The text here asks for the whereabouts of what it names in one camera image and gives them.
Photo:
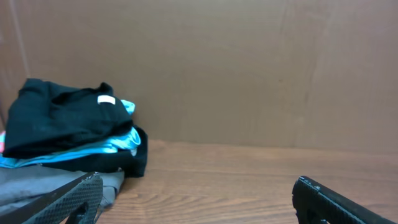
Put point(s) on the grey folded garment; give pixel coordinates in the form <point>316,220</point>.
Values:
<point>24,185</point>

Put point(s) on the black folded garment in stack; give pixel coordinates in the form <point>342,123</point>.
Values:
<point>133,166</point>

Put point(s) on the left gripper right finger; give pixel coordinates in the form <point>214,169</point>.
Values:
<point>316,204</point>

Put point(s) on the black t-shirt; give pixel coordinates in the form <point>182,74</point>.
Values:
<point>47,117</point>

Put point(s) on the light blue printed t-shirt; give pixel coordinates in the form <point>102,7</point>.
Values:
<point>126,142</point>

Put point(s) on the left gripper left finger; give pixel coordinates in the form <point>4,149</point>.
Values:
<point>75,202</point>

